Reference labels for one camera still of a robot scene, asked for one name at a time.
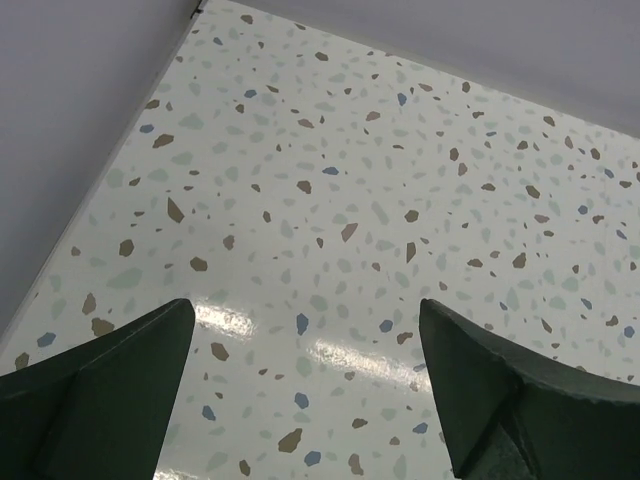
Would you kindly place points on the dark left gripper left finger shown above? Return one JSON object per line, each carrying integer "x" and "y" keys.
{"x": 99, "y": 410}

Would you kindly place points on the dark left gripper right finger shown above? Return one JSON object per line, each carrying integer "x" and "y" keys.
{"x": 507, "y": 412}

